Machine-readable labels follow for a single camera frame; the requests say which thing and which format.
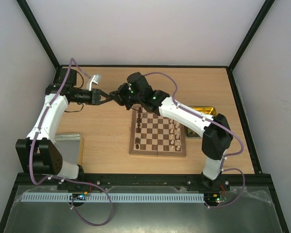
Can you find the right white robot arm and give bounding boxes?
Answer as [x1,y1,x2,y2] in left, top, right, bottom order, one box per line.
[110,72,233,190]

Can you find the wooden chess board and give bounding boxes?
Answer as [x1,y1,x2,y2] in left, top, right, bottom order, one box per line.
[129,105,186,157]

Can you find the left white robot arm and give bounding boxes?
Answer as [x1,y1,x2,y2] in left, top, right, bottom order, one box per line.
[16,68,111,179]

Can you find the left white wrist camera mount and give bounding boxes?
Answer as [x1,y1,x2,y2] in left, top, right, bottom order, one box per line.
[86,74,101,91]

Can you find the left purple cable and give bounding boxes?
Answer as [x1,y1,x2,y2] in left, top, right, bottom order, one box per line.
[29,57,114,228]

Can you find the gold tin with dark pieces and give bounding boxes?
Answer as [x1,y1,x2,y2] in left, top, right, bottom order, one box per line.
[185,105,217,139]

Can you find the light blue slotted cable duct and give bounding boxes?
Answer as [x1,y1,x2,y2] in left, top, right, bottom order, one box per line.
[21,192,204,203]

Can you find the black aluminium frame rail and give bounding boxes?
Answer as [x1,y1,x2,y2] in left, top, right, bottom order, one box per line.
[13,173,275,192]

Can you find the row of light chess pieces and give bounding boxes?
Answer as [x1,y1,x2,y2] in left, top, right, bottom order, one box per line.
[168,119,182,152]

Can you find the row of dark chess pieces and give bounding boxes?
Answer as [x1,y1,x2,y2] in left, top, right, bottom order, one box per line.
[135,107,142,149]

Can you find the silver metal tray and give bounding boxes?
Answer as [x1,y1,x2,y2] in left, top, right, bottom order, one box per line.
[54,133,84,166]

